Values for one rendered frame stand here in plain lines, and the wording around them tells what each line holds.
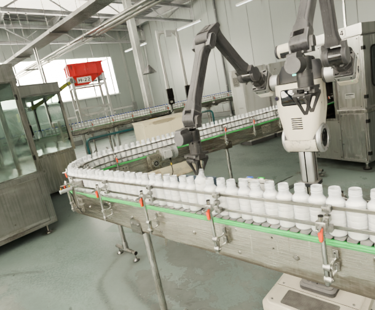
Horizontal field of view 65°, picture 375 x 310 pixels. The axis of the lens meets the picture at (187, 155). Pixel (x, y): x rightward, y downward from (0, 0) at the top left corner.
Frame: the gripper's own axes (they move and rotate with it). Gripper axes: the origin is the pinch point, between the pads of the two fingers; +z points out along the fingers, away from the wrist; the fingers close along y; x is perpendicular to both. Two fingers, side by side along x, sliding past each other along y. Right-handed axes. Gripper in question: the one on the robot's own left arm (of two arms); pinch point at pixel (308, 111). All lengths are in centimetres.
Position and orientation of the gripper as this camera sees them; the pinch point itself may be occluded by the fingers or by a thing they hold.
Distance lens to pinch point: 119.7
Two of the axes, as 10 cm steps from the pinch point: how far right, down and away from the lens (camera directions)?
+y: 6.6, -2.7, 7.0
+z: 1.9, 9.6, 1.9
